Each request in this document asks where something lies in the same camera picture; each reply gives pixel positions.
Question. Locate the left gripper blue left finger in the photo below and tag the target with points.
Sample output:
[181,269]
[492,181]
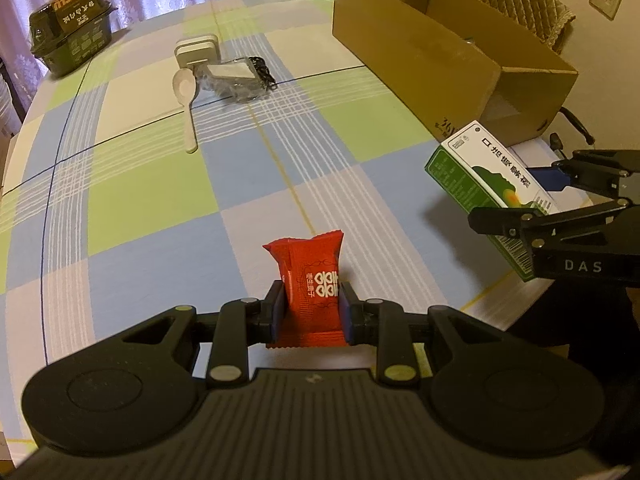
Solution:
[239,325]

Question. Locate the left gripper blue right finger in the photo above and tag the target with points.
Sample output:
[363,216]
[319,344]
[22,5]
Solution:
[383,325]

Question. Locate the red snack packet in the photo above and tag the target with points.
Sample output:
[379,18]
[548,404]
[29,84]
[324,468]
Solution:
[308,268]

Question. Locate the green white carton box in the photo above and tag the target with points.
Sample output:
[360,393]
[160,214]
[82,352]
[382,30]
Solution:
[476,170]

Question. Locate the white device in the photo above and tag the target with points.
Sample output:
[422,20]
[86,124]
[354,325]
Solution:
[237,79]

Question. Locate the white plastic spoon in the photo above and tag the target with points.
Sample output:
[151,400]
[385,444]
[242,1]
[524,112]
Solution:
[185,88]

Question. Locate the white night light plug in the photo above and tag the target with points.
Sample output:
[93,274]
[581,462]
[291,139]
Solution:
[193,51]

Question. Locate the large cardboard box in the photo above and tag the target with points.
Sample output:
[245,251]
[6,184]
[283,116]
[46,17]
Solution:
[455,61]

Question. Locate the dark green food container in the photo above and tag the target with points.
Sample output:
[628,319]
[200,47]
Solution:
[66,33]

